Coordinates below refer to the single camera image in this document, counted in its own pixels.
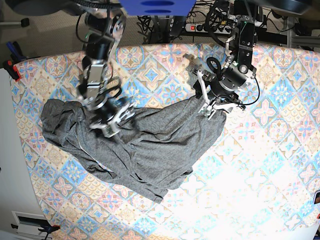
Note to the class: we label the blue black clamp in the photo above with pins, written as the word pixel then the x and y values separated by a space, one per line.
pixel 43 232

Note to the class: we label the grey t-shirt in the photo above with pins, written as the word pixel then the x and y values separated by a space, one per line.
pixel 153 152

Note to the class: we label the red black clamp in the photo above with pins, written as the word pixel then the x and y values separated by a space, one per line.
pixel 12 70

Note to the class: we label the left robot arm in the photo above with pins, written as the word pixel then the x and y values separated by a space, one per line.
pixel 232 25

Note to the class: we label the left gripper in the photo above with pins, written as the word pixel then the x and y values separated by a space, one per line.
pixel 216 94

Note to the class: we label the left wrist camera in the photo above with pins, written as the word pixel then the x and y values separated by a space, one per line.
pixel 208 111

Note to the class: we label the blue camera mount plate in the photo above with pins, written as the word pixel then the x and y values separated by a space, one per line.
pixel 157 7

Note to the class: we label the patterned tablecloth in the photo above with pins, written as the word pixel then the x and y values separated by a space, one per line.
pixel 258 181

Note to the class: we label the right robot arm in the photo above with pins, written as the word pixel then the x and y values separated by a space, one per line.
pixel 106 23

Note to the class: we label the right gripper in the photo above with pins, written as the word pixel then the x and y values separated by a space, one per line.
pixel 111 112

